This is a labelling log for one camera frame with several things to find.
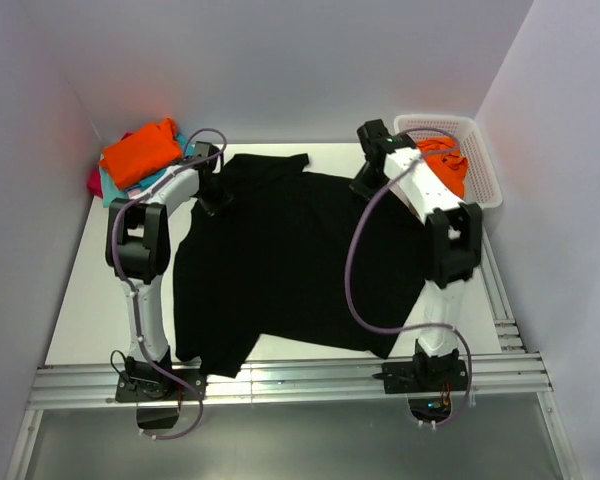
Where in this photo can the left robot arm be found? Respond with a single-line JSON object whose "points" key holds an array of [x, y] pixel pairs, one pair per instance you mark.
{"points": [[138, 246]]}

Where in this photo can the orange folded t shirt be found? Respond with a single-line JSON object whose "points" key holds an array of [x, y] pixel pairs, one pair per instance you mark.
{"points": [[150, 149]]}

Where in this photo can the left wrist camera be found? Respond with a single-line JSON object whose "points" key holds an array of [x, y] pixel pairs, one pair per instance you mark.
{"points": [[205, 151]]}

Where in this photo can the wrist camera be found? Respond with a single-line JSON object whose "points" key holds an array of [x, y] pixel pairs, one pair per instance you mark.
{"points": [[205, 151], [374, 137]]}

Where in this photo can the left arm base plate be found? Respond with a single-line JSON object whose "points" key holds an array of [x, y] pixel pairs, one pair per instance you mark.
{"points": [[140, 383]]}

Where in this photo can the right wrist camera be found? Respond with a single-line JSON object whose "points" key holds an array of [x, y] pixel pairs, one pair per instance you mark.
{"points": [[374, 137]]}

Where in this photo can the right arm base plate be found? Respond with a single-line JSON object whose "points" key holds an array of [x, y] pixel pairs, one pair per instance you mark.
{"points": [[424, 374]]}

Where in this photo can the white plastic basket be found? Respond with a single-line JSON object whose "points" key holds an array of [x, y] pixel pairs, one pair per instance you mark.
{"points": [[481, 184]]}

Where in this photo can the aluminium mounting rail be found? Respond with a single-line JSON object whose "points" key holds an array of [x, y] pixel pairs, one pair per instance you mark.
{"points": [[96, 386]]}

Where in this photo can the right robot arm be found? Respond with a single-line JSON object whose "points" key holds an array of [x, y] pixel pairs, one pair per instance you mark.
{"points": [[454, 235]]}

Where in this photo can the magenta folded t shirt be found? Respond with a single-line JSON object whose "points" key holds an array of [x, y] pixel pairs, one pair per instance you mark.
{"points": [[95, 184]]}

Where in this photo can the orange crumpled t shirt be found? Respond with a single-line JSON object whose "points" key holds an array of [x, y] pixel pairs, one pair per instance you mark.
{"points": [[443, 156]]}

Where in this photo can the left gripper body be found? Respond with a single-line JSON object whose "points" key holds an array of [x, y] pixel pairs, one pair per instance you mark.
{"points": [[215, 201]]}

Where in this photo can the black t shirt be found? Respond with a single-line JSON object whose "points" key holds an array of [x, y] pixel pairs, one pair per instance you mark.
{"points": [[273, 264]]}

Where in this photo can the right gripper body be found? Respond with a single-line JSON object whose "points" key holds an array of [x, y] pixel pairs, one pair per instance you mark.
{"points": [[362, 185]]}

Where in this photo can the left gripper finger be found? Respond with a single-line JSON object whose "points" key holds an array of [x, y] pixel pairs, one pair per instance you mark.
{"points": [[209, 206], [222, 200]]}

